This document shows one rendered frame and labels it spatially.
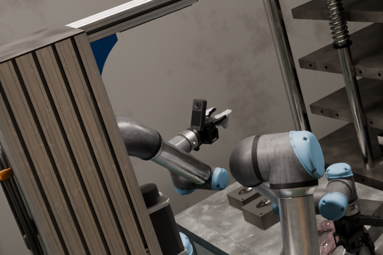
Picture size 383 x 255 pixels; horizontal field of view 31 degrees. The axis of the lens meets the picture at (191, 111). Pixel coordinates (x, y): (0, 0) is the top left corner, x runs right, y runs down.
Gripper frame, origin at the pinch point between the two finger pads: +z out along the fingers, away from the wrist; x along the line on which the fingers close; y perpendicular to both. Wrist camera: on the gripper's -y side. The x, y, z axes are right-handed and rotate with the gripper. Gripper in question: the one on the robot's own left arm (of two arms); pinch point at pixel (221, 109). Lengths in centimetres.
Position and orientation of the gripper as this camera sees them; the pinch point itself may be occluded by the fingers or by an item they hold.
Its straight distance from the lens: 252.4
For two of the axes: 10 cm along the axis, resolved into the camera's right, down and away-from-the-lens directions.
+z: 5.9, -4.2, 6.9
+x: 7.9, 1.2, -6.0
